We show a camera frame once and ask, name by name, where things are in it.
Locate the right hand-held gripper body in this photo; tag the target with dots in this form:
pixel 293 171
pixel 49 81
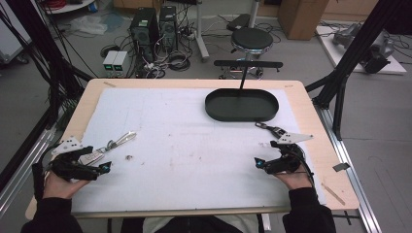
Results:
pixel 286 163

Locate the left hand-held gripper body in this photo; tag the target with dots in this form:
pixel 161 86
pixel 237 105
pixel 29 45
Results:
pixel 69 166

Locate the black tray stand with crossbar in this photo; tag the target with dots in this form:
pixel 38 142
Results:
pixel 241 106

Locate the person's right hand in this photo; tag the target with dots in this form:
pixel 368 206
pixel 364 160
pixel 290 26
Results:
pixel 294 180

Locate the person's left hand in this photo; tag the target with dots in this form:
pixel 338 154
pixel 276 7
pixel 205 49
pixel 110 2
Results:
pixel 60 187

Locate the small metal piece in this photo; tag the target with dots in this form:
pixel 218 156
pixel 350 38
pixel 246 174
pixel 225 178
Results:
pixel 129 157

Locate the wooden table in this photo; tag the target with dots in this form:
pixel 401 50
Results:
pixel 317 110

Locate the grey tape piece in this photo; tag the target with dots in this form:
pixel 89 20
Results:
pixel 341 167

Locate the thin wooden stick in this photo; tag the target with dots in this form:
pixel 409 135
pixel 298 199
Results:
pixel 333 194

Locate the white table mat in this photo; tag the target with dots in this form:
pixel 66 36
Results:
pixel 181 155

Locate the white power supply box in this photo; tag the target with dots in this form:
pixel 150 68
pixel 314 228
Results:
pixel 120 64
pixel 109 63

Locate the person's torso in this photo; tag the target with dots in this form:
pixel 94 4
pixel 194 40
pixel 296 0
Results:
pixel 194 226

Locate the black round stool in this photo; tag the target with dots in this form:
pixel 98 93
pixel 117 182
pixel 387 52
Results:
pixel 252 40

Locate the white floor board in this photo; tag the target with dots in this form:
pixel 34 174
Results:
pixel 343 55

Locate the clear plastic bag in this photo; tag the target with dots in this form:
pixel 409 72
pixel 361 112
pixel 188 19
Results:
pixel 89 25

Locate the black flat pad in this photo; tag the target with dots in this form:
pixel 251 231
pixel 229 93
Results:
pixel 239 22

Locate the large black computer tower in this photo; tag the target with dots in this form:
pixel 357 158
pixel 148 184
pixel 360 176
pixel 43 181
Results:
pixel 144 32

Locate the white desk leg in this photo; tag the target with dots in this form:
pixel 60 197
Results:
pixel 201 35

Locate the grey robot device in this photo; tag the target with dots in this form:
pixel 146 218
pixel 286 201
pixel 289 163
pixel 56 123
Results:
pixel 375 48

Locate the white round table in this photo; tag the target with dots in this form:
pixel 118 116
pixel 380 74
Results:
pixel 69 6

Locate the small black computer tower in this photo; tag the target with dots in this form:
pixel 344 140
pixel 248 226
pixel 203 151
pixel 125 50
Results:
pixel 168 27

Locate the aluminium rail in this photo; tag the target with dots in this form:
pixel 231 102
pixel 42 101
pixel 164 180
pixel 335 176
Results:
pixel 351 168
pixel 22 168

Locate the black metal frame strut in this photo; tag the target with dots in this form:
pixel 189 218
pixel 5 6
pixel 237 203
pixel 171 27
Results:
pixel 42 48
pixel 353 55

